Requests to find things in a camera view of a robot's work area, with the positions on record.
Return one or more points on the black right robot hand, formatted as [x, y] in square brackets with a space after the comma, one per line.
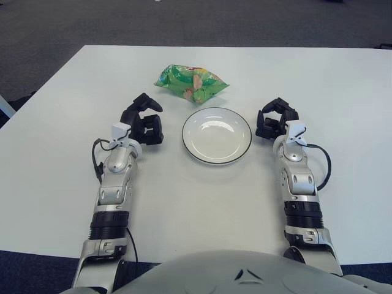
[269, 127]

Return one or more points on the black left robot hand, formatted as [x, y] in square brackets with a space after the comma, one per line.
[150, 130]

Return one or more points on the green snack chip bag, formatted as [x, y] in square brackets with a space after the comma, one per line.
[183, 79]

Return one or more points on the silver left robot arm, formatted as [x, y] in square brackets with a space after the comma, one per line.
[114, 162]

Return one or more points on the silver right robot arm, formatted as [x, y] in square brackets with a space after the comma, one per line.
[298, 180]

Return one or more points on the white plate black rim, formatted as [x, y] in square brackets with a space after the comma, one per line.
[214, 137]

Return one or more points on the black office chair base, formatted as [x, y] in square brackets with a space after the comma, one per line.
[384, 46]

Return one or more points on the white panel blue edge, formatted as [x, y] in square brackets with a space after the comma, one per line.
[6, 107]

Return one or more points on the grey robot torso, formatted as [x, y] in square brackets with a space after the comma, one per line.
[214, 275]

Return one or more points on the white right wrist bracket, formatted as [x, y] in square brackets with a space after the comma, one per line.
[295, 131]

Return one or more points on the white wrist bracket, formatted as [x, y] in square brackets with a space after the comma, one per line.
[120, 131]
[295, 131]

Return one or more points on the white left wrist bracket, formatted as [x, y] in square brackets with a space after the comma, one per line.
[120, 131]

